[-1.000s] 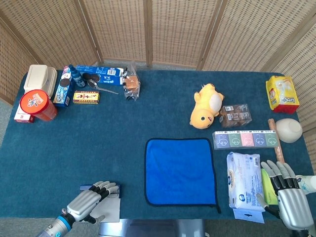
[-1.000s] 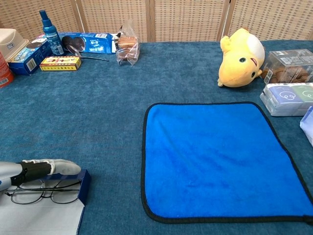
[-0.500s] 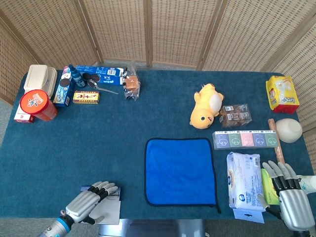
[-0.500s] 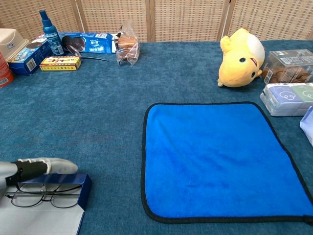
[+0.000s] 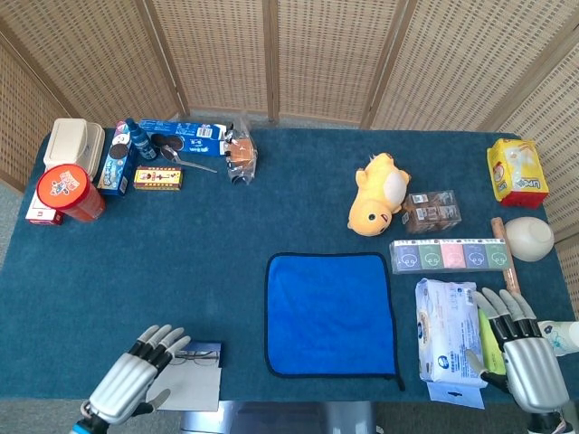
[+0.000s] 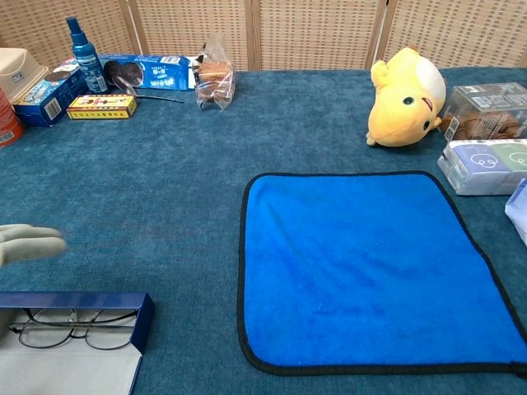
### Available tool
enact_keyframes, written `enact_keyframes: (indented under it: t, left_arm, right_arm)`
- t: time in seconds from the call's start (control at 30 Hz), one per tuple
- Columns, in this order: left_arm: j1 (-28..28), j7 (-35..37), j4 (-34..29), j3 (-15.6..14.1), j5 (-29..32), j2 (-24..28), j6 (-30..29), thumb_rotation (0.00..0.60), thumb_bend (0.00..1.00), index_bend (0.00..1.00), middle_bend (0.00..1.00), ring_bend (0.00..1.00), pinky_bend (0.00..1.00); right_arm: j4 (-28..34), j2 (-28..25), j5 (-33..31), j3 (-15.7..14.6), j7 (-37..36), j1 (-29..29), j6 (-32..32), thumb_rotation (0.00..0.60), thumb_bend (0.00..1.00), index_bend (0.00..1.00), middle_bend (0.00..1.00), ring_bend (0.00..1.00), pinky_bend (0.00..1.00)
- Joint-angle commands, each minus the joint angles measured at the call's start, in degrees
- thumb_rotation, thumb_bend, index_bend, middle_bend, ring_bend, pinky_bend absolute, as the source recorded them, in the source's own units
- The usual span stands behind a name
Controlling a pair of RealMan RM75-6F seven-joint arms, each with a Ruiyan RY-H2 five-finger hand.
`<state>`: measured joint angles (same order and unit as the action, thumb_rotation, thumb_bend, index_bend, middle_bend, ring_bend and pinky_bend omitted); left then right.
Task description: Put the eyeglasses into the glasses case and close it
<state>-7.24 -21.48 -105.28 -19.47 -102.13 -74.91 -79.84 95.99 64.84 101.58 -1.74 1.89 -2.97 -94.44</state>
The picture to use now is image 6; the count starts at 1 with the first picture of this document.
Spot white wet wipes pack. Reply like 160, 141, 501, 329
504, 178, 527, 248

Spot multicolour tissue pack row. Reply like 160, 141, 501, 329
436, 138, 527, 196

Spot wicker folding screen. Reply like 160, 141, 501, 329
0, 0, 527, 72

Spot clear bag of bread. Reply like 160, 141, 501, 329
194, 31, 237, 113

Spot yellow plush toy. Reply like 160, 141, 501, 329
366, 45, 447, 148

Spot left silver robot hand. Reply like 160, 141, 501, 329
0, 224, 68, 268

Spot blue glasses case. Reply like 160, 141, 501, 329
0, 290, 156, 395

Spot yellow and red box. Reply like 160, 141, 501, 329
66, 94, 138, 121

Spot blue microfibre cloth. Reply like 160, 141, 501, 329
237, 170, 527, 376

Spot short blue cookie box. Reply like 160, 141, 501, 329
12, 57, 90, 128

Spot blue spray bottle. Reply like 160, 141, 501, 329
65, 16, 110, 95

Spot beige plastic lunch box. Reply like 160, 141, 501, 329
0, 47, 49, 104

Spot black thin-rimmed glasses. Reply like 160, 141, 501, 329
7, 307, 139, 351

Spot red cylindrical snack can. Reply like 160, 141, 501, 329
0, 86, 25, 149

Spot long blue cookie box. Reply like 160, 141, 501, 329
97, 53, 198, 91

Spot clear box of brown snacks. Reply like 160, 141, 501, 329
439, 81, 527, 143

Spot teal tablecloth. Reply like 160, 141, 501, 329
0, 66, 527, 395

